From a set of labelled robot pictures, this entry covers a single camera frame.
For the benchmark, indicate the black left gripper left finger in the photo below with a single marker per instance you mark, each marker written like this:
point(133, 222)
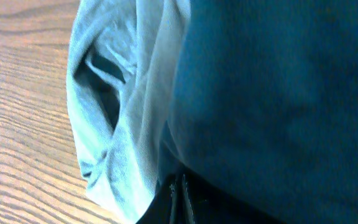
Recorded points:
point(163, 209)

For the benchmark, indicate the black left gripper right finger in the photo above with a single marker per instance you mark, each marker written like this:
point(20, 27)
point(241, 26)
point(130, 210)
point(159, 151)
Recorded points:
point(201, 203)

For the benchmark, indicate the dark blue denim shorts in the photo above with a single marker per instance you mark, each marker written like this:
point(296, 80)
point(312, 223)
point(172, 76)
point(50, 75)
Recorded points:
point(265, 106)

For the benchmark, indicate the folded grey shorts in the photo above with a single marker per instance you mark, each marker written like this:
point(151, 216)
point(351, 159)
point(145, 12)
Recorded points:
point(121, 63)

